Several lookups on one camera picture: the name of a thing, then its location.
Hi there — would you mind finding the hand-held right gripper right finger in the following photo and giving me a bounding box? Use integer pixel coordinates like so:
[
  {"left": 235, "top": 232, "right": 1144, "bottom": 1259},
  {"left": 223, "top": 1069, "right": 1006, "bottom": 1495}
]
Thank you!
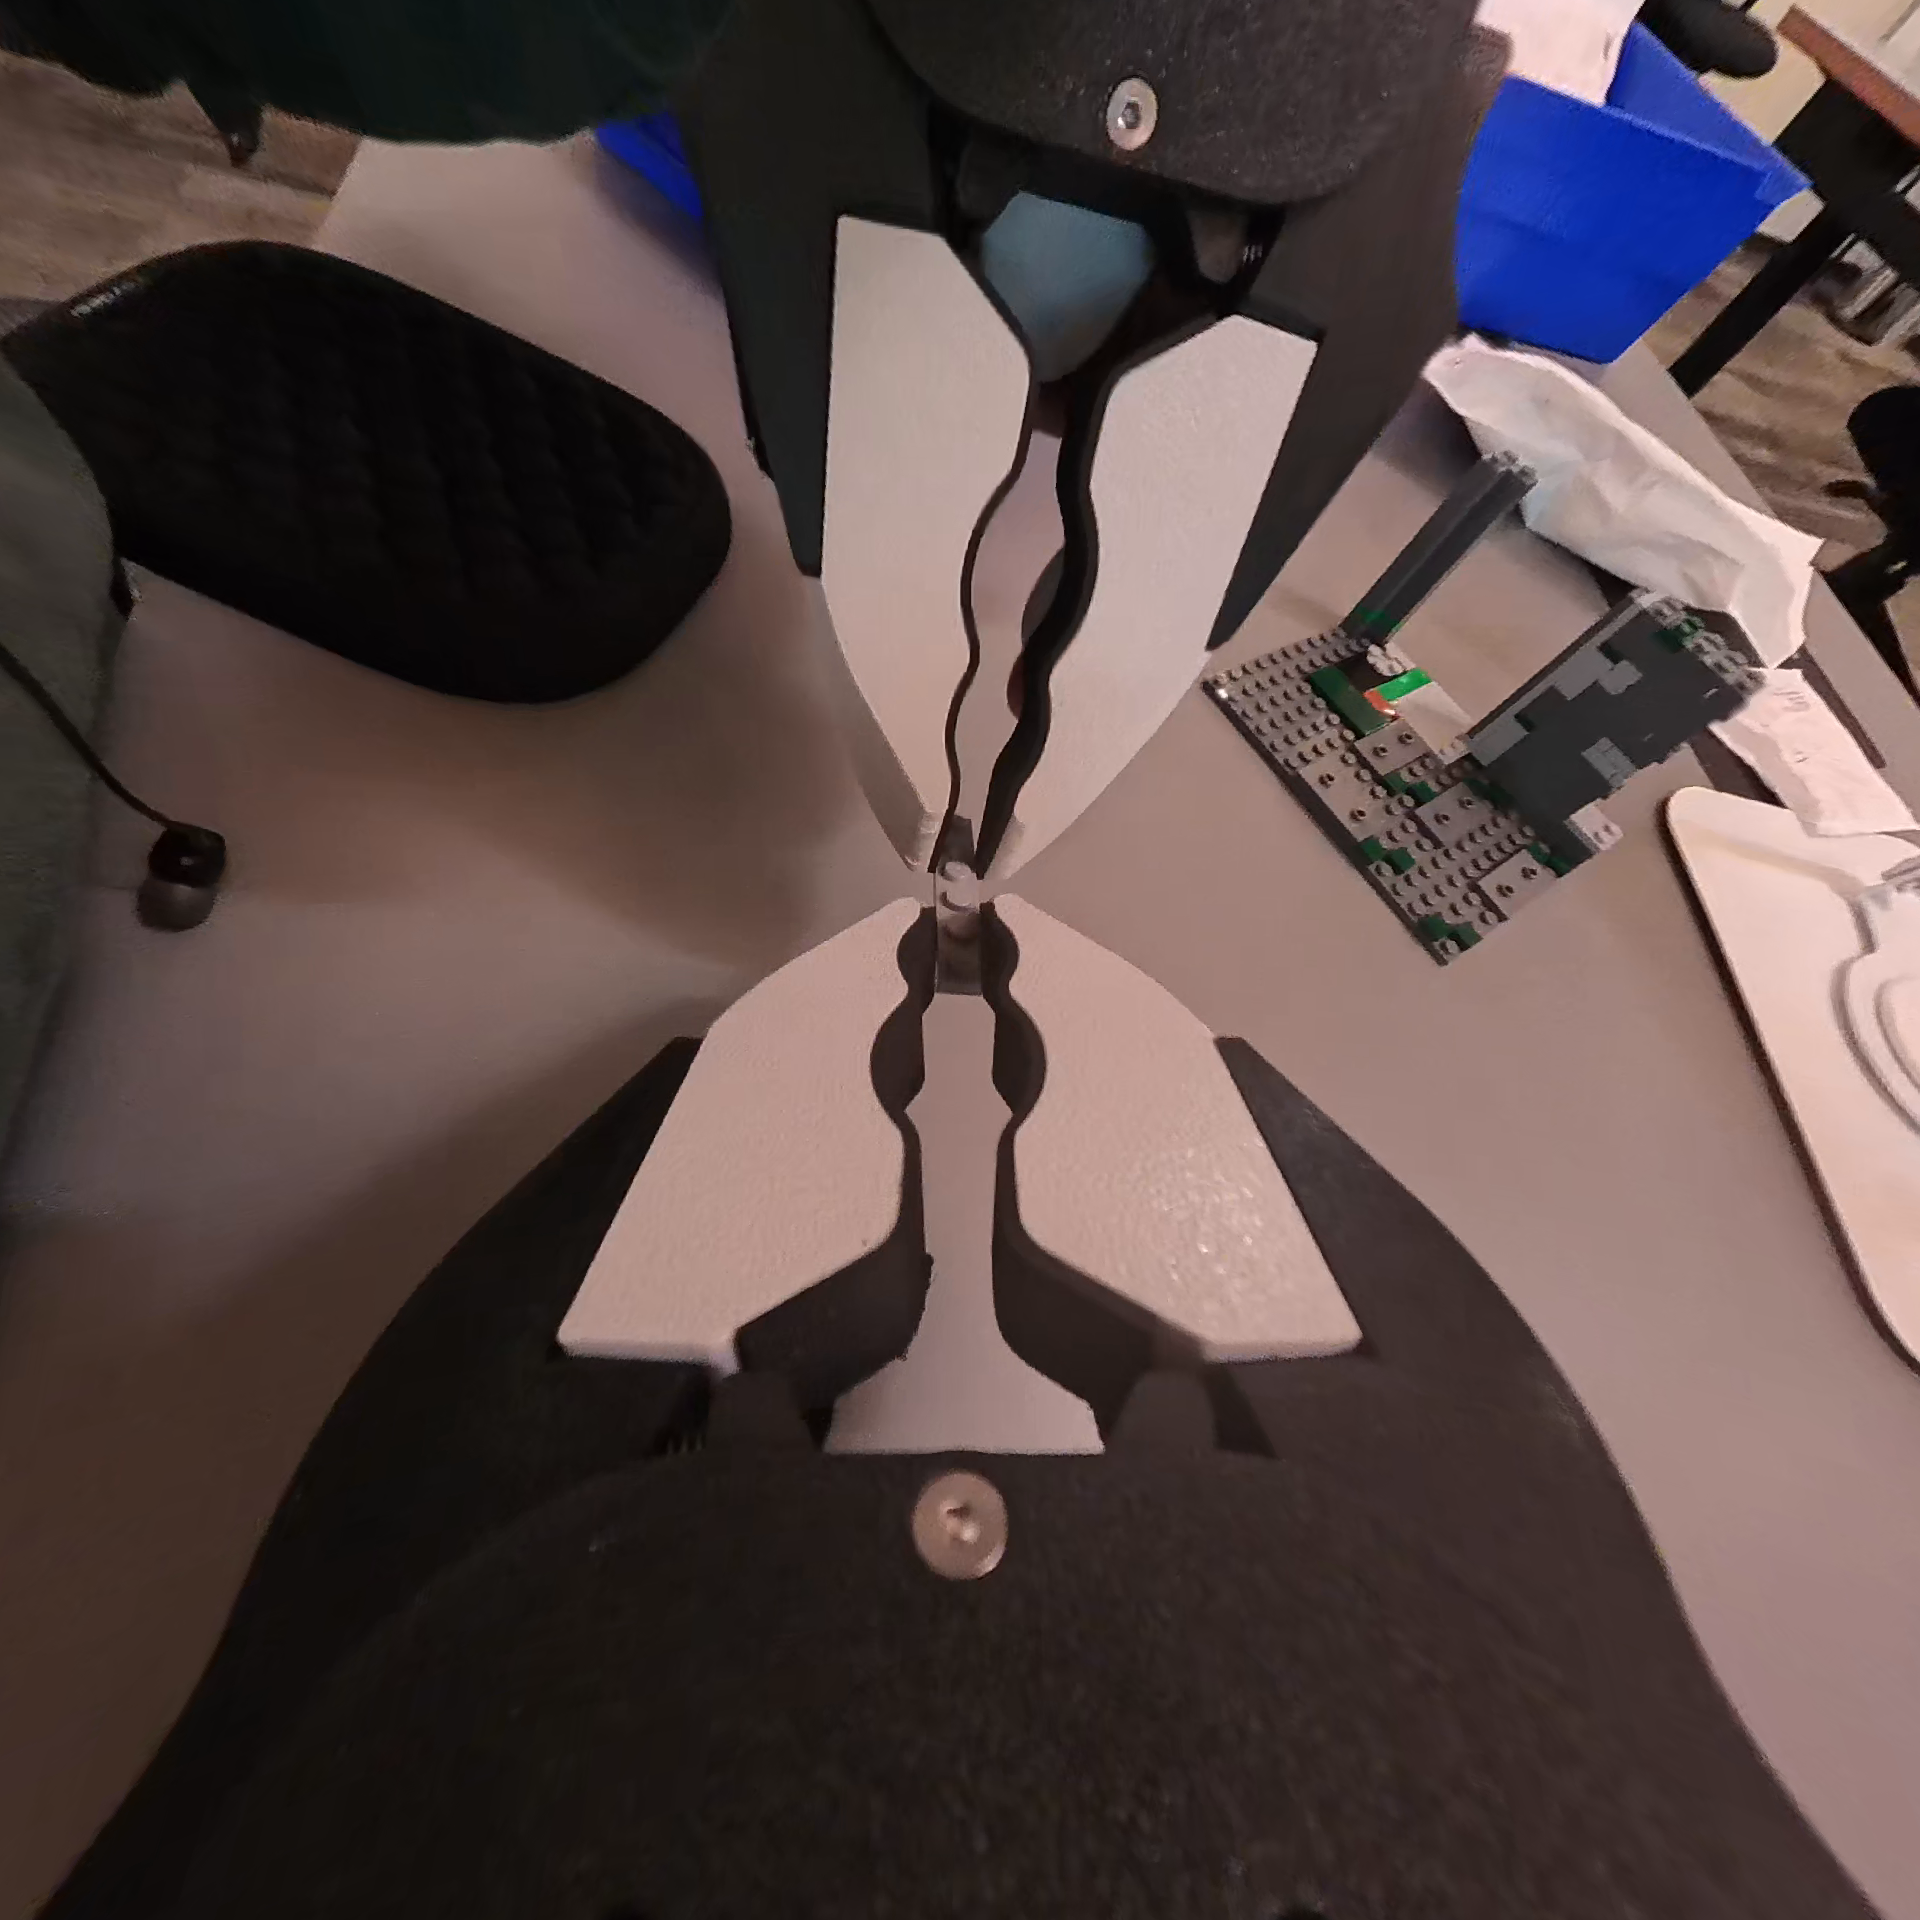
[{"left": 983, "top": 894, "right": 1369, "bottom": 1451}]

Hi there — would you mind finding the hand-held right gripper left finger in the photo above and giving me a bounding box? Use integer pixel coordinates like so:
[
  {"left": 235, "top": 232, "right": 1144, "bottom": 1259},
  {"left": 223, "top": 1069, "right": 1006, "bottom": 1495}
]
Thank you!
[{"left": 556, "top": 894, "right": 936, "bottom": 1449}]

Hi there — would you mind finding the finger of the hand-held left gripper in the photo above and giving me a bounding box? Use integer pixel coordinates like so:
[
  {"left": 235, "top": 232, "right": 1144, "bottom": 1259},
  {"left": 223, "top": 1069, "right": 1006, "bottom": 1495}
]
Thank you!
[
  {"left": 822, "top": 214, "right": 1037, "bottom": 871},
  {"left": 972, "top": 304, "right": 1326, "bottom": 883}
]

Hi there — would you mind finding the long grey brick plate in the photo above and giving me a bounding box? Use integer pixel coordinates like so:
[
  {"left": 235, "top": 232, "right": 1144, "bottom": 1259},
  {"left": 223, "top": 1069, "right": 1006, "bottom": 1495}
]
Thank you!
[{"left": 907, "top": 814, "right": 990, "bottom": 994}]

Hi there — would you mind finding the grey brick baseplate build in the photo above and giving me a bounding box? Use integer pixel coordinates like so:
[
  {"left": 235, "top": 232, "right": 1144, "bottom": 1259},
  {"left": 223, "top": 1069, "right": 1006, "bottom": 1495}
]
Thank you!
[{"left": 1204, "top": 451, "right": 1769, "bottom": 964}]

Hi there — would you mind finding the person's left forearm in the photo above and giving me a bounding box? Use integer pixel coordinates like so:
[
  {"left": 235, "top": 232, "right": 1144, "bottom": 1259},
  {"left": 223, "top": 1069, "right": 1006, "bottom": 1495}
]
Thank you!
[{"left": 0, "top": 0, "right": 739, "bottom": 147}]

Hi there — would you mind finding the grey desk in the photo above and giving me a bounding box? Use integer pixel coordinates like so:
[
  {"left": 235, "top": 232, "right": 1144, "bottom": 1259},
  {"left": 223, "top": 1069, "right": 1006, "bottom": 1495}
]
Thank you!
[{"left": 0, "top": 141, "right": 1920, "bottom": 1920}]

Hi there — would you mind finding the wood-edged office desk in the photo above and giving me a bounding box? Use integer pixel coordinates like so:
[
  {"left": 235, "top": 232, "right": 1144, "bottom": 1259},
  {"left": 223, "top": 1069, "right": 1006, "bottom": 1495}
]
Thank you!
[{"left": 1663, "top": 0, "right": 1920, "bottom": 400}]

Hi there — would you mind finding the large printed paper bag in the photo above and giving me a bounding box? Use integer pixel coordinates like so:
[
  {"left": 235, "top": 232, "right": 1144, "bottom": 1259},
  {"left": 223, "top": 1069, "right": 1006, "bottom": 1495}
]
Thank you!
[{"left": 1478, "top": 0, "right": 1652, "bottom": 107}]

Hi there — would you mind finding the crumpled white paper bag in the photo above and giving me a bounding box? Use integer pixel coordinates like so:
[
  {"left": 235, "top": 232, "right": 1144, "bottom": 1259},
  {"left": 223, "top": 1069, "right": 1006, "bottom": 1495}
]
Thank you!
[{"left": 1423, "top": 332, "right": 1820, "bottom": 665}]

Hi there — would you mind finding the white book stand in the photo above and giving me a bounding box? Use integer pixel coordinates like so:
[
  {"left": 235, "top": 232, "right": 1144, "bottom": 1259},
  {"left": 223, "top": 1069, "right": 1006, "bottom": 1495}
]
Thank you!
[{"left": 1663, "top": 781, "right": 1920, "bottom": 1371}]

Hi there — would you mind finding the black office chair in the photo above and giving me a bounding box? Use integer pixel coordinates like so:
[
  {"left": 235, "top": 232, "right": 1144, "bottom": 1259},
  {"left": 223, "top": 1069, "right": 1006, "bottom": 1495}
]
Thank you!
[{"left": 1822, "top": 382, "right": 1920, "bottom": 660}]

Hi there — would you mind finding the person's green hoodie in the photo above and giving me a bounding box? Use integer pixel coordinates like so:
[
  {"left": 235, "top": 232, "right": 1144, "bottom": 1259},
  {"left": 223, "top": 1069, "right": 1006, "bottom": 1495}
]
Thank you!
[{"left": 0, "top": 300, "right": 143, "bottom": 1188}]

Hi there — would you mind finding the black cable plug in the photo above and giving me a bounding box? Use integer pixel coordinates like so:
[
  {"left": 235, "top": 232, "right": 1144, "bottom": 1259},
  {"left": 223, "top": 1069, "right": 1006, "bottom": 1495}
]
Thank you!
[{"left": 0, "top": 631, "right": 230, "bottom": 933}]

